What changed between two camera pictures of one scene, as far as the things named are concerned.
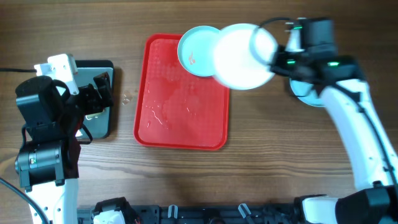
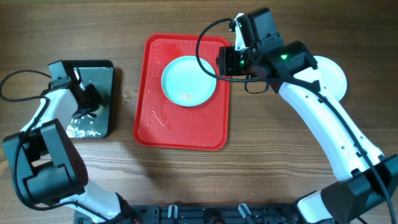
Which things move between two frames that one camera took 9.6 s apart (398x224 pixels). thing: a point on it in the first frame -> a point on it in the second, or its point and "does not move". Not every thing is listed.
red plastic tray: x=174 y=109 does not move
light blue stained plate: x=195 y=48 -> x=185 y=83
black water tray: x=99 y=124 does not move
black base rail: x=277 y=213 does not move
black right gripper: x=278 y=65 -> x=227 y=66
